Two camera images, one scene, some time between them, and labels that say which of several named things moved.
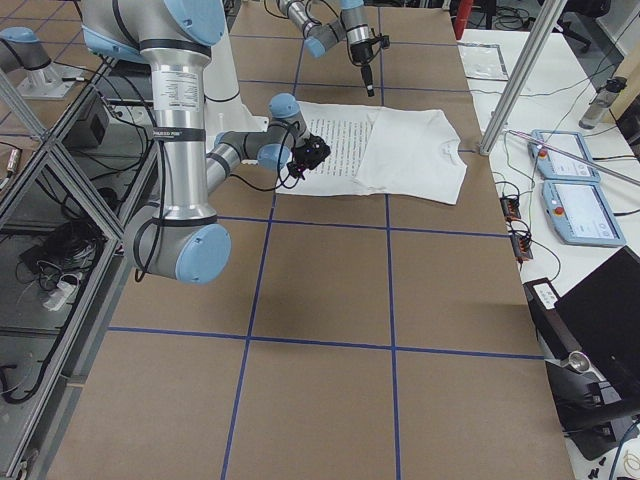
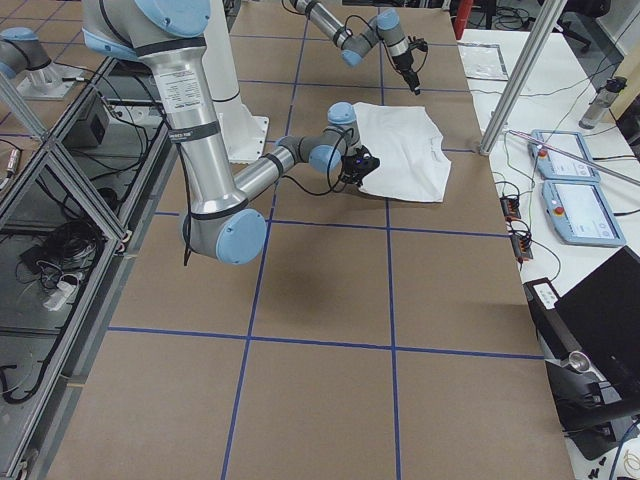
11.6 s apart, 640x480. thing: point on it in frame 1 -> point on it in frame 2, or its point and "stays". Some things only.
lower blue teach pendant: x=580 y=214 stays
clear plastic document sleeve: x=482 y=61 stays
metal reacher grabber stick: x=576 y=157 stays
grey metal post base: x=524 y=72 stays
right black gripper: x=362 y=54 -> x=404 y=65
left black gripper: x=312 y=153 -> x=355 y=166
